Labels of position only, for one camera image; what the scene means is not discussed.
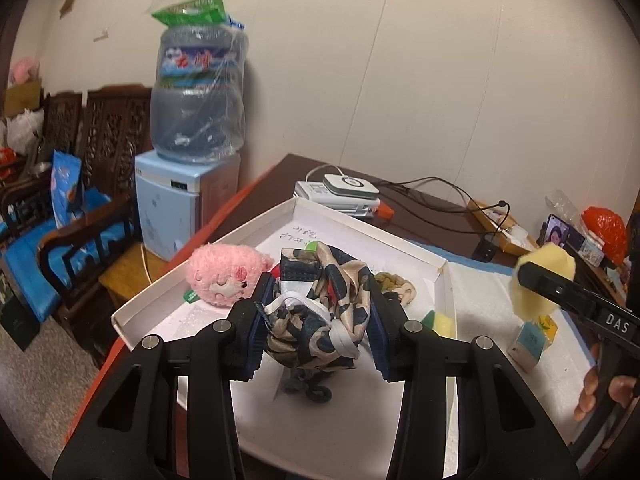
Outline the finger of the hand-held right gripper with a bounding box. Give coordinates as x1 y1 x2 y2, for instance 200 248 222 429
517 259 640 349

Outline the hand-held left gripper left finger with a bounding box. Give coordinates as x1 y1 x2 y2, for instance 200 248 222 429
51 274 276 480

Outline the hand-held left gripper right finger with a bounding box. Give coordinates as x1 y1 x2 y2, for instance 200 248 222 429
362 274 580 480

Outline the patterned silk scarf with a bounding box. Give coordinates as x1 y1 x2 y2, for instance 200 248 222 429
254 242 383 403

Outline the white shallow tray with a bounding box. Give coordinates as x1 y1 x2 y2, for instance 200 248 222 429
110 196 458 471

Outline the person's right hand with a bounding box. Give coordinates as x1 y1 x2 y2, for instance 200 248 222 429
574 342 640 422

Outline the smartphone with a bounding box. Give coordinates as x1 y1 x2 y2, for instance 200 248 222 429
542 214 573 251

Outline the yellow green sponge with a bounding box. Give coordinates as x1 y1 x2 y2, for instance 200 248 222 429
420 310 457 341

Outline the pink plush toy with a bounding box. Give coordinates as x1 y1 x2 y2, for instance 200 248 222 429
184 242 275 307

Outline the red plastic bag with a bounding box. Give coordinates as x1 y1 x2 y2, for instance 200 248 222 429
580 206 628 266

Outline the white mat with blue edge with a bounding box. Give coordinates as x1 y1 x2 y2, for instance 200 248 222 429
410 240 601 480

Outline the black power adapter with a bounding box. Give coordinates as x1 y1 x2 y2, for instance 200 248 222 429
472 237 498 262

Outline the clear plastic wrapper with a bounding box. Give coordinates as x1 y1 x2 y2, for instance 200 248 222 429
545 189 583 218

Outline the small wooden stool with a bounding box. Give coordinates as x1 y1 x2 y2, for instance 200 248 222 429
97 242 173 311

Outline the large white power bank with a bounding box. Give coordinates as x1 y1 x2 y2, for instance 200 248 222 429
293 180 382 218

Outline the light blue water dispenser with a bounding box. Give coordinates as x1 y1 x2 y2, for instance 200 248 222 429
134 150 242 263

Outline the small white power bank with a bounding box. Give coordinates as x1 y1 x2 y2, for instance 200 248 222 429
322 173 379 200

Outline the large blue water jug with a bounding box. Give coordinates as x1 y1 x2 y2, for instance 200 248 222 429
150 25 249 165

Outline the blue seat cushion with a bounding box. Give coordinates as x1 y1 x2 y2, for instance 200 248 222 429
2 187 138 321

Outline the dark green paper bag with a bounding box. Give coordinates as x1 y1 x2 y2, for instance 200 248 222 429
0 270 42 353

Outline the blue printed bag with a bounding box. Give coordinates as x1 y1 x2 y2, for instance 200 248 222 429
50 150 86 231

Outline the carved wooden chair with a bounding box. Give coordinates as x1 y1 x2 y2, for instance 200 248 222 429
0 92 86 241
37 87 153 356

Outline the white plastic bag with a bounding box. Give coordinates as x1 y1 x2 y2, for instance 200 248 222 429
5 109 46 153

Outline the green snack packet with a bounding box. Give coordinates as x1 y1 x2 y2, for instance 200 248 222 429
151 0 228 28

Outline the cardboard box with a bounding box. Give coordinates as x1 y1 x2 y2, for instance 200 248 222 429
4 79 43 116

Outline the pink stuffed toy on box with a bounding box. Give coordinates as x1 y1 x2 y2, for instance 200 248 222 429
9 57 41 85

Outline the black cable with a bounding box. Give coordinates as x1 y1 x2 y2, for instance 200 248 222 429
372 176 511 236

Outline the white cable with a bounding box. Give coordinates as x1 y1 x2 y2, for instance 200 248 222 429
305 164 341 183

